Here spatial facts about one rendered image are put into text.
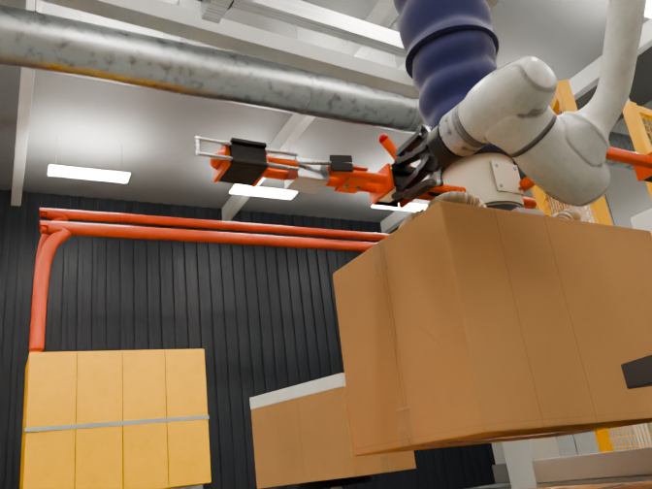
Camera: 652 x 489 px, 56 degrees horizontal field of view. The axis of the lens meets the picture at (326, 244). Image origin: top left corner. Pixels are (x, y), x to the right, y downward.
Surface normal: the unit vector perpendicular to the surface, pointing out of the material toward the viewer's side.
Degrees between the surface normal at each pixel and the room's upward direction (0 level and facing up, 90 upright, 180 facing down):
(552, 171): 136
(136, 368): 90
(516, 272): 90
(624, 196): 90
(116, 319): 90
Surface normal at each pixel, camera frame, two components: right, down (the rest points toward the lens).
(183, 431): 0.45, -0.36
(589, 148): 0.22, 0.07
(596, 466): -0.85, -0.08
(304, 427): -0.70, -0.17
